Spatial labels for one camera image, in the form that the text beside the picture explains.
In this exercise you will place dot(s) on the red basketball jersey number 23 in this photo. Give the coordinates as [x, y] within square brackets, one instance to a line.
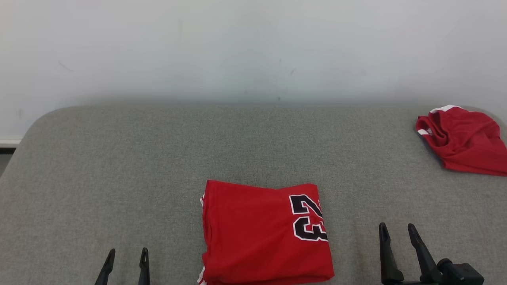
[249, 237]

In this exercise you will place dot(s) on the white baseboard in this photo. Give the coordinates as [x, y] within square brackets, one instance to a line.
[8, 141]

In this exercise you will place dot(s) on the red jersey white trim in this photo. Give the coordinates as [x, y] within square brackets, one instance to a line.
[467, 142]

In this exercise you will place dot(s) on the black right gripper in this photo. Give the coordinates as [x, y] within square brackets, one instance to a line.
[412, 283]

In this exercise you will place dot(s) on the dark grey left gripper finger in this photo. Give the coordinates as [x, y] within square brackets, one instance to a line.
[144, 269]
[106, 269]

